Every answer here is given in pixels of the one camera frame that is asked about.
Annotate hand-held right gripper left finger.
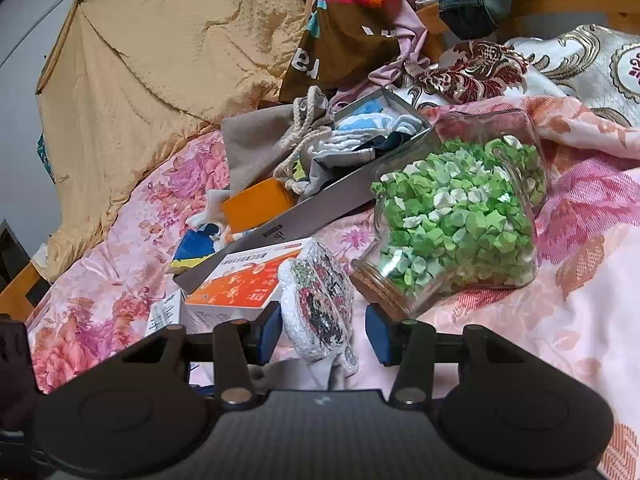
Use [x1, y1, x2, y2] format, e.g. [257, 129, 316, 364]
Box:
[107, 302, 283, 406]

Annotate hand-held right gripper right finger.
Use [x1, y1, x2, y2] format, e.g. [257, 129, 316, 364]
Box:
[365, 304, 543, 405]

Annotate orange plastic block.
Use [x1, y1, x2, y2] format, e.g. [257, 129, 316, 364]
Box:
[221, 177, 298, 234]

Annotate grey shallow box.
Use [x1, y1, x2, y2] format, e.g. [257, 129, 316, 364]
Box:
[175, 87, 437, 294]

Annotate grey drawstring pouch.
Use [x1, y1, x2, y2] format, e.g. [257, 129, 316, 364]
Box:
[221, 86, 336, 197]

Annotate pastel striped gauze washcloth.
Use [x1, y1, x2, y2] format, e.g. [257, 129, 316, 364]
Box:
[312, 100, 432, 162]

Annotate orange white medicine box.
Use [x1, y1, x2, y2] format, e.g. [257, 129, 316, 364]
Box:
[181, 237, 314, 337]

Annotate small white printed packet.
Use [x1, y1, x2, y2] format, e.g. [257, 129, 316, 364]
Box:
[145, 289, 187, 340]

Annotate cartoon printed cloth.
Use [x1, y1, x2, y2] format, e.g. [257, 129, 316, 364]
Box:
[167, 190, 262, 276]

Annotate dark furniture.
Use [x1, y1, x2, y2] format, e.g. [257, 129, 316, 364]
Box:
[0, 220, 32, 294]

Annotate glass jar of paper stars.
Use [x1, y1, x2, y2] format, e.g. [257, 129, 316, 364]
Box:
[350, 109, 549, 324]

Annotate pink floral bed sheet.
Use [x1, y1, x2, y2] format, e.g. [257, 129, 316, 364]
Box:
[25, 95, 640, 480]

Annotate brown multicolour printed cloth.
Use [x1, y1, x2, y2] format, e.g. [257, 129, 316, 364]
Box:
[277, 0, 419, 104]

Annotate yellow dotted quilt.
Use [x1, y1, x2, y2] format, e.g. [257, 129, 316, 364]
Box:
[35, 0, 309, 284]

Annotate lilac garment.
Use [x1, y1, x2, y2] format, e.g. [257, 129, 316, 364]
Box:
[330, 0, 447, 107]

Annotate beige ornate patterned blanket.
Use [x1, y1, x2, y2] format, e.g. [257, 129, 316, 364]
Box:
[402, 24, 640, 129]

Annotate blue denim jeans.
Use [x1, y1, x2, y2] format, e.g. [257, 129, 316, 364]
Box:
[436, 0, 562, 42]

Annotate wooden bed side rail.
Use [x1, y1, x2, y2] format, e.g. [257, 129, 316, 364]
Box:
[0, 260, 52, 322]

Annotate teal wall poster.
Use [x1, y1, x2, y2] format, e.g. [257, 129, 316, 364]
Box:
[36, 132, 55, 184]

